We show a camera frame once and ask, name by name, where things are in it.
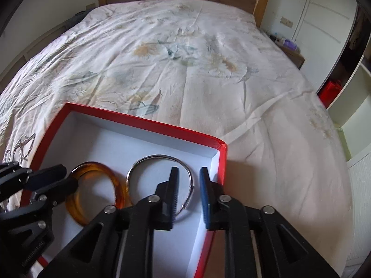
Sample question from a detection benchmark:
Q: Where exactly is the red bag in wardrobe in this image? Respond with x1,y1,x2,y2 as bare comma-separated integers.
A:
318,80,342,108

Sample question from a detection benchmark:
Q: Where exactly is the thin silver bangle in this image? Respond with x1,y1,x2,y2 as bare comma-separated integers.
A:
125,154,195,217

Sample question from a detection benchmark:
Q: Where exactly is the wooden nightstand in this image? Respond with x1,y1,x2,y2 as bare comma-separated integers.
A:
269,34,305,69

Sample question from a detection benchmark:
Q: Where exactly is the red jewelry box white interior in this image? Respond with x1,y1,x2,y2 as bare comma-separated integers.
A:
30,103,227,277

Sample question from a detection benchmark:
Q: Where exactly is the floral cream bedspread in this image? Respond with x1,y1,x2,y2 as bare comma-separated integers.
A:
1,0,353,274

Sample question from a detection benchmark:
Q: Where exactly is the white open wardrobe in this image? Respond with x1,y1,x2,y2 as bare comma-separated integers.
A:
291,0,371,163

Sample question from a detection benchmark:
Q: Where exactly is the amber tortoiseshell bangle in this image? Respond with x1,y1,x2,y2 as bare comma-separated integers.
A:
65,161,126,227

